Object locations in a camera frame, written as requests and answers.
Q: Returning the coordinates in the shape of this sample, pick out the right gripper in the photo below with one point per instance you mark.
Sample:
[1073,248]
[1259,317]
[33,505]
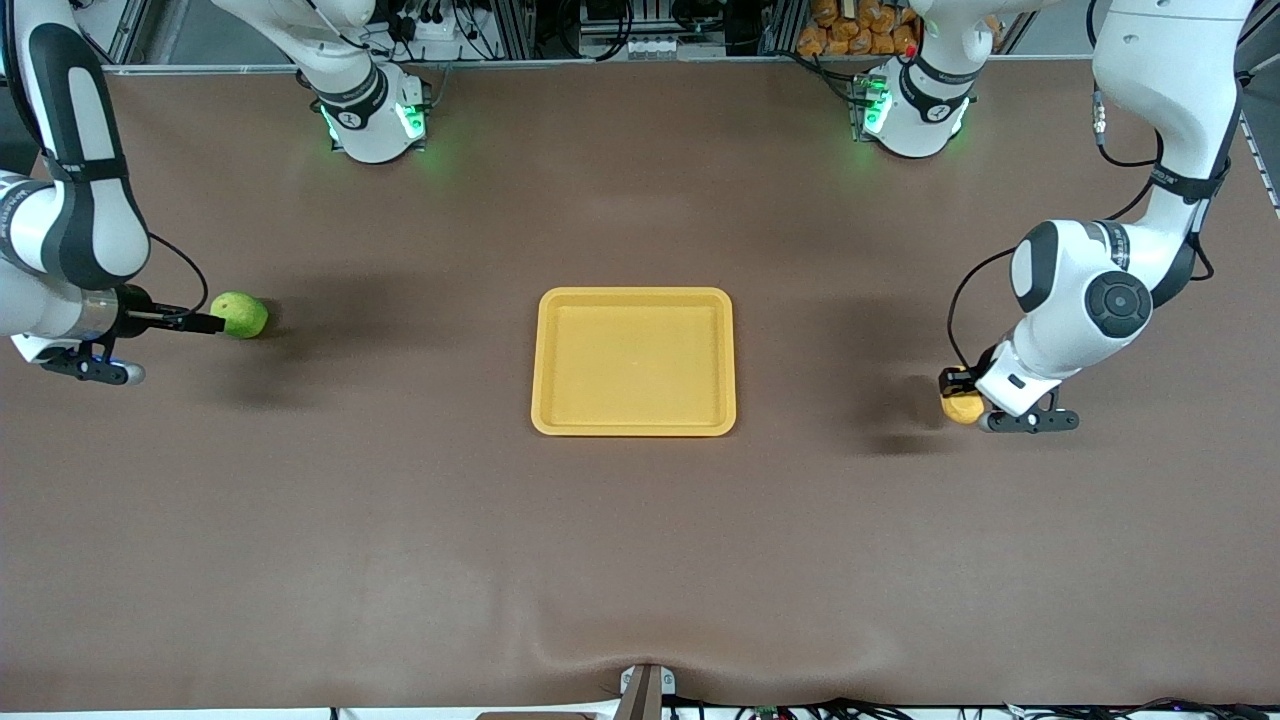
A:
[134,306]

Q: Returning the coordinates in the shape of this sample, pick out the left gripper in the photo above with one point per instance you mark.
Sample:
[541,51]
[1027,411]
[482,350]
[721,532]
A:
[978,365]

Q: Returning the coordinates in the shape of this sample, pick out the yellow potato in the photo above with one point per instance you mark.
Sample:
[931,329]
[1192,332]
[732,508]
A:
[962,408]

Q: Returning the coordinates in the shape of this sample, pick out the green apple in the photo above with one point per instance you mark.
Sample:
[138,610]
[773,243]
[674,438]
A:
[245,315]

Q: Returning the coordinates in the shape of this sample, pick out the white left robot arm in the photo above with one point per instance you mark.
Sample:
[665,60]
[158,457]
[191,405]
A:
[1170,60]

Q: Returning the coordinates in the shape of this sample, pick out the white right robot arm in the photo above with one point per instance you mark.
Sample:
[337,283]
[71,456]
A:
[70,150]

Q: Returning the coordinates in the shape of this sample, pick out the yellow plastic tray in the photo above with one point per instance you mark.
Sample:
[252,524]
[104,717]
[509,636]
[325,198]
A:
[634,362]

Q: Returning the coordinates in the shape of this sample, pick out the brown table mat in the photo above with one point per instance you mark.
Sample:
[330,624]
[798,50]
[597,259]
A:
[640,560]

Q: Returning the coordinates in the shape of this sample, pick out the box of orange items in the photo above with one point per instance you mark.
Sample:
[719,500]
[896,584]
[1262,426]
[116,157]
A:
[855,28]

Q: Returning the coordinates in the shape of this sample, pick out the white power strip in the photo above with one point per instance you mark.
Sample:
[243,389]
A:
[437,27]

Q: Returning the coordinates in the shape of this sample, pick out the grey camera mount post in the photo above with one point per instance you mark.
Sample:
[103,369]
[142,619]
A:
[646,693]

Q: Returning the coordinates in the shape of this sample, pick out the aluminium table edge rail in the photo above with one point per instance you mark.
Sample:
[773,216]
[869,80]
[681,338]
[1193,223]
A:
[640,64]

